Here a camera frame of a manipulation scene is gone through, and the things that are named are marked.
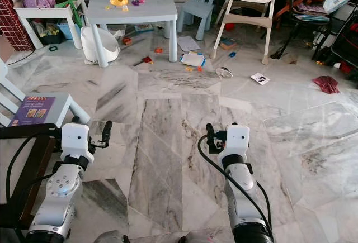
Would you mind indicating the white and blue booklet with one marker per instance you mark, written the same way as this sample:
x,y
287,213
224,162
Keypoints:
x,y
193,59

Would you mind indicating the purple picture book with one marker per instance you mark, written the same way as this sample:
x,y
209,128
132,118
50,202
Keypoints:
x,y
33,110

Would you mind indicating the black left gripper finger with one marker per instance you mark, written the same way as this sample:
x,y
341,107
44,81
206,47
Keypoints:
x,y
75,120
107,131

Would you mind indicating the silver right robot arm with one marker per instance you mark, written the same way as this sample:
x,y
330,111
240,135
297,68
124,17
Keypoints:
x,y
240,193

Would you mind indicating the white printed card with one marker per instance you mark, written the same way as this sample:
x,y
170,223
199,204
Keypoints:
x,y
260,78

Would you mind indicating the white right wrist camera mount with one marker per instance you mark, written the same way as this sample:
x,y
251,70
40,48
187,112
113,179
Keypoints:
x,y
236,141

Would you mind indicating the dark red cloth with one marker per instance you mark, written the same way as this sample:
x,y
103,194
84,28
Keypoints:
x,y
326,84

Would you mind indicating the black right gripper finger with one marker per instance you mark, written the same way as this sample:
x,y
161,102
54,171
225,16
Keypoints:
x,y
210,136
234,124

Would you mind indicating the grey paper sheet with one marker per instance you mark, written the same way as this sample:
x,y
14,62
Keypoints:
x,y
188,43

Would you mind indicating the small colourful book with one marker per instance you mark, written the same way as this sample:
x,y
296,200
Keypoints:
x,y
228,43

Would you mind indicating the white side table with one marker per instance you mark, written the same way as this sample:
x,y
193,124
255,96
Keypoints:
x,y
42,13

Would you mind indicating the dark wood marble side table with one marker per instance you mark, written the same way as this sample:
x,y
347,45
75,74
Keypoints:
x,y
43,159

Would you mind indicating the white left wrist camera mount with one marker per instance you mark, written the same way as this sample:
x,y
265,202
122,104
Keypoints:
x,y
77,139

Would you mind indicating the yellow plastic toy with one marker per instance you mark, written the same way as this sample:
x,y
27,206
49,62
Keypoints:
x,y
118,0

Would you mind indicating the red floor toy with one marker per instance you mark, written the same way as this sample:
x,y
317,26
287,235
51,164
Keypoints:
x,y
146,60

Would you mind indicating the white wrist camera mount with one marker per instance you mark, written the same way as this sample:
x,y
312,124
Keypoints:
x,y
77,139
236,141

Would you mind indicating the dark green storage bin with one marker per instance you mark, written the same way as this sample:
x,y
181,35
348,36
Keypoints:
x,y
47,35

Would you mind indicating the green plastic toy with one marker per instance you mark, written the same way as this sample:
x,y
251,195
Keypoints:
x,y
70,3

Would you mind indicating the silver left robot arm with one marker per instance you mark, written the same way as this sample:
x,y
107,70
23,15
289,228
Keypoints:
x,y
59,193

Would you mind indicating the white and beige high chair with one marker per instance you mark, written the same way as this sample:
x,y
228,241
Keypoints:
x,y
249,20

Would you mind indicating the light blue children's chair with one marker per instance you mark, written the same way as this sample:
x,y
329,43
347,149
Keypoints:
x,y
198,5
64,104

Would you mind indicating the purple and pink toy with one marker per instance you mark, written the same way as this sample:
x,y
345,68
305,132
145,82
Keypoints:
x,y
139,0

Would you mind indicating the light blue children's table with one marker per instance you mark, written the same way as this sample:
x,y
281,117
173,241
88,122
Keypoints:
x,y
145,11

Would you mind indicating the black stroller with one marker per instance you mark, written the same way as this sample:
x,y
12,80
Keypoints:
x,y
344,42

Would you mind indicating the blue storage bin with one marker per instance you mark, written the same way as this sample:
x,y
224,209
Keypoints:
x,y
68,31

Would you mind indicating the small orange toy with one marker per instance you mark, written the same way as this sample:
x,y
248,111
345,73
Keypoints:
x,y
158,49

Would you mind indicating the red brick pattern panel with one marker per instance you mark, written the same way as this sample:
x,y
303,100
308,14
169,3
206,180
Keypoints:
x,y
14,25

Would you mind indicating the stack of magazines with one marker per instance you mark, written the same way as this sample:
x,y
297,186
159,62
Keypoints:
x,y
310,13

